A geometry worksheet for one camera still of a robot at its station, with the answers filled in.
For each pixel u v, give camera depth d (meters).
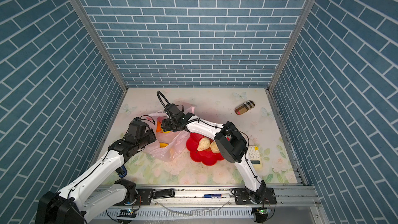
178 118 0.71
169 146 0.79
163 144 0.88
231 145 0.53
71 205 0.38
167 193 0.72
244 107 1.06
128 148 0.57
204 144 0.86
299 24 0.85
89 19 0.84
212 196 0.74
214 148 0.84
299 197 0.76
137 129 0.62
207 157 0.87
